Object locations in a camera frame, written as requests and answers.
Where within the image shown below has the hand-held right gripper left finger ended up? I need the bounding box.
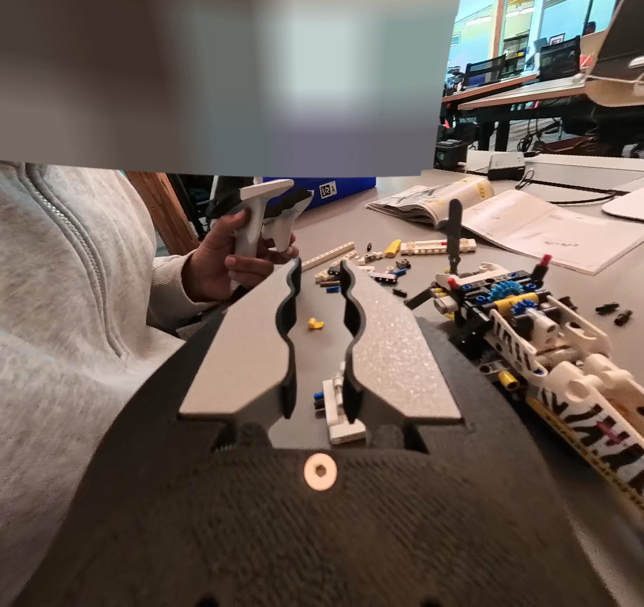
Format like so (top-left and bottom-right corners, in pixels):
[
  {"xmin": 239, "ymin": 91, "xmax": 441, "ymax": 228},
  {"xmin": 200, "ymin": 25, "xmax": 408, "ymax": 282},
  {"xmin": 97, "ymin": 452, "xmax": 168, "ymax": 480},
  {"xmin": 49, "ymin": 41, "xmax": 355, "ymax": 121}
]
[{"xmin": 178, "ymin": 257, "xmax": 304, "ymax": 424}]

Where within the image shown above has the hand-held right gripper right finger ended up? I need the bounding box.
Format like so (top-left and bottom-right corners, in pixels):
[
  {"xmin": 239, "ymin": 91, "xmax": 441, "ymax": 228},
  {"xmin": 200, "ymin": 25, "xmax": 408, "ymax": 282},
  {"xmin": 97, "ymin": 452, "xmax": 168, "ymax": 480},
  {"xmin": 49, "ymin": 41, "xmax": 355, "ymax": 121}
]
[{"xmin": 338, "ymin": 260, "xmax": 464, "ymax": 426}]

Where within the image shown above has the person's left forearm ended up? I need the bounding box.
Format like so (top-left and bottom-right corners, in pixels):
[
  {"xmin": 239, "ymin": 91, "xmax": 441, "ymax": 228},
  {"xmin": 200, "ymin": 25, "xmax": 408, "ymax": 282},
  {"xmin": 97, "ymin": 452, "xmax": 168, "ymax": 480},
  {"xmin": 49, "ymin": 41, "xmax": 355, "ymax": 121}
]
[{"xmin": 146, "ymin": 252, "xmax": 227, "ymax": 336}]

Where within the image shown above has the white lego wing assembly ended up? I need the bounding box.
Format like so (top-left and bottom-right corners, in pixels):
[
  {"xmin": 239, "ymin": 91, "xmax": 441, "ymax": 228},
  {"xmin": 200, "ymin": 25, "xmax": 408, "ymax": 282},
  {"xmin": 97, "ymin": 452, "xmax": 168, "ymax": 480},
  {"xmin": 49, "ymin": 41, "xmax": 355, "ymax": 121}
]
[{"xmin": 313, "ymin": 361, "xmax": 367, "ymax": 444}]

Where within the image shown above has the long white lego beam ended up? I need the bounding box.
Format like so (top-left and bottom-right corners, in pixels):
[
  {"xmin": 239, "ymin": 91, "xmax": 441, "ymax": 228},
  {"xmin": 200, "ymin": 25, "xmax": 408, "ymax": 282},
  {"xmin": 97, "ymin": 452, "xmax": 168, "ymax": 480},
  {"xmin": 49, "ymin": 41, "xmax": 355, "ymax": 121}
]
[{"xmin": 302, "ymin": 241, "xmax": 357, "ymax": 269}]

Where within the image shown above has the white lego panel red stripe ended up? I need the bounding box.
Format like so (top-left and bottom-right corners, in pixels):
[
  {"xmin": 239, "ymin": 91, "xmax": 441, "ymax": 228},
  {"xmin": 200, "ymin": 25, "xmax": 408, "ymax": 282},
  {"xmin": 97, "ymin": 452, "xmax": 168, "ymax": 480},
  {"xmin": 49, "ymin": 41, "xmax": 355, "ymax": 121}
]
[{"xmin": 401, "ymin": 237, "xmax": 477, "ymax": 257}]

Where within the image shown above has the zebra striped lego plane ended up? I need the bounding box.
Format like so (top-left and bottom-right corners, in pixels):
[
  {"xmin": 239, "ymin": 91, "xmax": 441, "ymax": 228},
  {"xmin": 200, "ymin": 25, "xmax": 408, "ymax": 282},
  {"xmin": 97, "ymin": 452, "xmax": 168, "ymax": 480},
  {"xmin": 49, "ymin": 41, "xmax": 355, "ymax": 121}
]
[{"xmin": 405, "ymin": 197, "xmax": 644, "ymax": 499}]

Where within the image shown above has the lego instruction booklet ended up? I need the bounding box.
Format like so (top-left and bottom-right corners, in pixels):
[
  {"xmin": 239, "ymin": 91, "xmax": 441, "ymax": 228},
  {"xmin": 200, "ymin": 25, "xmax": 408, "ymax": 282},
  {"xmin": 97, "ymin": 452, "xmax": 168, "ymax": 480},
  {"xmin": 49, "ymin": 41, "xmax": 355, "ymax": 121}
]
[{"xmin": 366, "ymin": 176, "xmax": 644, "ymax": 276}]

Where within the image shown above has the person's left hand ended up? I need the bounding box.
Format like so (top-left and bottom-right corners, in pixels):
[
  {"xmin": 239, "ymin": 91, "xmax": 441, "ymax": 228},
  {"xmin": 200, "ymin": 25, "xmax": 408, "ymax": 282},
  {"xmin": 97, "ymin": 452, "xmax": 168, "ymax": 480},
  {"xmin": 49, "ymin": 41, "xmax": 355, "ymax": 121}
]
[{"xmin": 181, "ymin": 210, "xmax": 301, "ymax": 303}]

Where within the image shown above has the blue plastic bin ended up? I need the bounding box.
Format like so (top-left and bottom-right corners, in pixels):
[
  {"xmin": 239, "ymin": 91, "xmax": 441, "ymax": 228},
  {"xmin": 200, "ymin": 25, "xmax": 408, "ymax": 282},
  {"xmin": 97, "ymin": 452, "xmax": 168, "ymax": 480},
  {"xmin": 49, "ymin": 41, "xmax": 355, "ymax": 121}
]
[{"xmin": 262, "ymin": 177, "xmax": 377, "ymax": 211}]

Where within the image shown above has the grey sweatshirt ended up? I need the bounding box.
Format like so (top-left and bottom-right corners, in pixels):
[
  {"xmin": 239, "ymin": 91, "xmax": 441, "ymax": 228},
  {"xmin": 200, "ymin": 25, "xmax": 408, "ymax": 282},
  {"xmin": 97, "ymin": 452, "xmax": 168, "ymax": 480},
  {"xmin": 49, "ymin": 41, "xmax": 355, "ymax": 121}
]
[{"xmin": 0, "ymin": 162, "xmax": 202, "ymax": 607}]

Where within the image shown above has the black power adapter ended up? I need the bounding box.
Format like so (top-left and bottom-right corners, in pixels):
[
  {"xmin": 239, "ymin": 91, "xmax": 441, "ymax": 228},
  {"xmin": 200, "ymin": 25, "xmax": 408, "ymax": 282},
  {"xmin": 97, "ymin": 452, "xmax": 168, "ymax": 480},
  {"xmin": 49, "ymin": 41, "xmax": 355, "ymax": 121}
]
[{"xmin": 487, "ymin": 153, "xmax": 526, "ymax": 181}]

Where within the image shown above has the white laptop stand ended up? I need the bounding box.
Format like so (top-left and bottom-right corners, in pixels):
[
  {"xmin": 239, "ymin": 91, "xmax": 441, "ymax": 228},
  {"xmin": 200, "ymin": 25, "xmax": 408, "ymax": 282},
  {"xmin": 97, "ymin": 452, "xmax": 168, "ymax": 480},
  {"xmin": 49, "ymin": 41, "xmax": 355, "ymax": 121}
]
[{"xmin": 584, "ymin": 31, "xmax": 644, "ymax": 223}]

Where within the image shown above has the black computer monitor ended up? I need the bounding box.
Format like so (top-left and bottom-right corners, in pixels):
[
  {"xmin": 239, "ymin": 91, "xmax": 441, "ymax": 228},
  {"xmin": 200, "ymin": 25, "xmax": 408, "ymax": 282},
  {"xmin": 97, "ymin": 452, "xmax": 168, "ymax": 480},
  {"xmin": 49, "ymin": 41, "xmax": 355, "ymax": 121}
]
[
  {"xmin": 463, "ymin": 55, "xmax": 506, "ymax": 87},
  {"xmin": 538, "ymin": 37, "xmax": 582, "ymax": 82}
]

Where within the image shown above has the brown edged desk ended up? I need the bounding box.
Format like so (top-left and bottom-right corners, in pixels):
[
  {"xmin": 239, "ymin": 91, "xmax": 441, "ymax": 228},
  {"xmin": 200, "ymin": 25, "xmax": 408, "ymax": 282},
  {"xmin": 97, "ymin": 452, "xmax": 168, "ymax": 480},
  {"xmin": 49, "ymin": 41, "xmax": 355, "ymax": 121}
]
[{"xmin": 443, "ymin": 71, "xmax": 589, "ymax": 112}]

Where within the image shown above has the wooden post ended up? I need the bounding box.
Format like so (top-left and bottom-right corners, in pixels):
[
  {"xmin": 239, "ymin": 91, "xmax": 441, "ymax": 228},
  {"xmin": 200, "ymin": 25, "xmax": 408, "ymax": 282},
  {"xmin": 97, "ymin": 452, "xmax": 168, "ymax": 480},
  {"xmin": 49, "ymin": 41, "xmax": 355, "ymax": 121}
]
[{"xmin": 126, "ymin": 172, "xmax": 199, "ymax": 256}]

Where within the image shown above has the black power cable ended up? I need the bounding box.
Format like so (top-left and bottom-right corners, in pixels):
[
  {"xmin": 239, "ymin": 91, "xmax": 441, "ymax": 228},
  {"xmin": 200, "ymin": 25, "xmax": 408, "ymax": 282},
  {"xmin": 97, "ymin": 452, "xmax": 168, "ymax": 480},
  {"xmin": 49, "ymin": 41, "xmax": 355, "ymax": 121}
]
[{"xmin": 516, "ymin": 169, "xmax": 630, "ymax": 205}]

